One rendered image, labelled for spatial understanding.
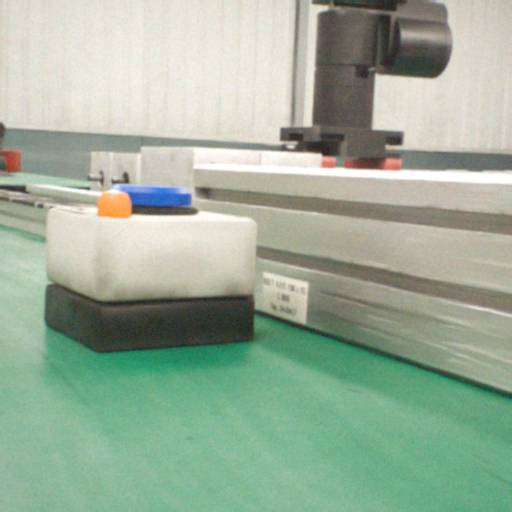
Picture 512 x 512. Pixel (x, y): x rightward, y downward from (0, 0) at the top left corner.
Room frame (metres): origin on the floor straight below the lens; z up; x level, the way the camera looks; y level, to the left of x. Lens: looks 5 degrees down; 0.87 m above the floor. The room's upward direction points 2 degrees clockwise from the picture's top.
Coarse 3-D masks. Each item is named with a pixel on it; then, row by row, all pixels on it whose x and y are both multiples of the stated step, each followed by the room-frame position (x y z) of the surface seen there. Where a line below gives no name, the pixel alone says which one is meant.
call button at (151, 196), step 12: (132, 192) 0.44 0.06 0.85; (144, 192) 0.44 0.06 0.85; (156, 192) 0.44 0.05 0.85; (168, 192) 0.44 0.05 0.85; (180, 192) 0.44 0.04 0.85; (132, 204) 0.44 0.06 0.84; (144, 204) 0.44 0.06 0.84; (156, 204) 0.44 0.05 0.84; (168, 204) 0.44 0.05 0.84; (180, 204) 0.44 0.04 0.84
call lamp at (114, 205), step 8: (104, 192) 0.41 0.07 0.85; (112, 192) 0.41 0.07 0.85; (120, 192) 0.41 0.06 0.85; (104, 200) 0.41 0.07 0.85; (112, 200) 0.41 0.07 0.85; (120, 200) 0.41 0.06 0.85; (128, 200) 0.41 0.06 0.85; (104, 208) 0.41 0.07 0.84; (112, 208) 0.41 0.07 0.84; (120, 208) 0.41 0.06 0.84; (128, 208) 0.41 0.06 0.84; (112, 216) 0.41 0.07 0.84; (120, 216) 0.41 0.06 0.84; (128, 216) 0.41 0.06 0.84
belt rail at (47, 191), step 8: (32, 192) 1.69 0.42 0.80; (40, 192) 1.64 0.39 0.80; (48, 192) 1.60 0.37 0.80; (56, 192) 1.56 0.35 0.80; (64, 192) 1.52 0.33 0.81; (72, 192) 1.49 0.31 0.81; (80, 192) 1.46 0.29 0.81; (88, 192) 1.48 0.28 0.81; (96, 192) 1.49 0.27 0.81; (64, 200) 1.54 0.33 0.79; (72, 200) 1.51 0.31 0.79; (80, 200) 1.47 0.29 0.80; (88, 200) 1.42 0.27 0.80; (96, 200) 1.39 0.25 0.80
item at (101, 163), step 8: (96, 152) 1.74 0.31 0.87; (104, 152) 1.70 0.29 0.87; (96, 160) 1.74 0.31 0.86; (104, 160) 1.70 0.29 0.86; (112, 160) 1.68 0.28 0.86; (96, 168) 1.74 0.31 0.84; (104, 168) 1.70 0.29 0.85; (88, 176) 1.70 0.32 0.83; (96, 176) 1.71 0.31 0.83; (104, 176) 1.70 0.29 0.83; (96, 184) 1.74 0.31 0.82; (104, 184) 1.70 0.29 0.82
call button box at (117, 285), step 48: (48, 240) 0.46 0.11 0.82; (96, 240) 0.40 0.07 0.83; (144, 240) 0.41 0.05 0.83; (192, 240) 0.42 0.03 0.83; (240, 240) 0.44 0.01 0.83; (48, 288) 0.46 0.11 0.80; (96, 288) 0.40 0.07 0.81; (144, 288) 0.41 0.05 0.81; (192, 288) 0.42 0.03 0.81; (240, 288) 0.44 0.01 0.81; (96, 336) 0.40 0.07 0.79; (144, 336) 0.41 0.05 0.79; (192, 336) 0.42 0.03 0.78; (240, 336) 0.44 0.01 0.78
